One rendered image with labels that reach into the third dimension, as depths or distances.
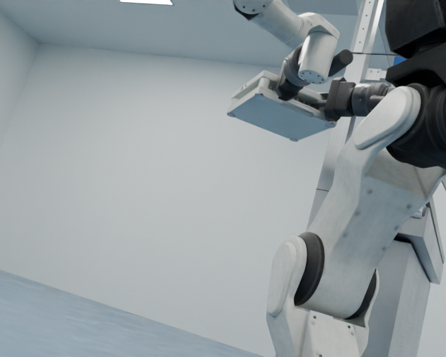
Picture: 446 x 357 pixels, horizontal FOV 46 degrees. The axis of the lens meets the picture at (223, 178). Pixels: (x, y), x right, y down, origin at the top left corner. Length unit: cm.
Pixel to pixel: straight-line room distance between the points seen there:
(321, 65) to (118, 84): 545
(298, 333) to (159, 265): 465
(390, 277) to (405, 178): 90
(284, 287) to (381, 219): 21
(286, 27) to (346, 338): 62
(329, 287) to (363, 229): 12
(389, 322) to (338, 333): 86
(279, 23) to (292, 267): 49
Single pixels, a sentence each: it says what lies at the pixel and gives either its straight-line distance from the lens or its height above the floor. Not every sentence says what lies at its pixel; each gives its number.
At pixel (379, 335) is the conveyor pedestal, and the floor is 50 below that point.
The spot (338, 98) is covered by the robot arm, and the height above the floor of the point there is 106.
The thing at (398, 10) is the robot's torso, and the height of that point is 104.
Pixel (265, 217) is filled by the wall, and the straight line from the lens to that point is 527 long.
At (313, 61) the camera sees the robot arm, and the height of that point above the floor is 103.
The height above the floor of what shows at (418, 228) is 86.
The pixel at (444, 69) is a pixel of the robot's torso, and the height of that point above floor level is 92.
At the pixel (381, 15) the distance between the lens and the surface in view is 199.
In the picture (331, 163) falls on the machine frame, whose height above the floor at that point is 100.
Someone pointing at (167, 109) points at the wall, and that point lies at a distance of 607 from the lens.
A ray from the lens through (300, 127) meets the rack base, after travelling 156.
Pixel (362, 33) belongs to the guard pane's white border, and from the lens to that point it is 197.
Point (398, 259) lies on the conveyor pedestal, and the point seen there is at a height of 76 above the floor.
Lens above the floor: 52
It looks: 11 degrees up
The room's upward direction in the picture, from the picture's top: 16 degrees clockwise
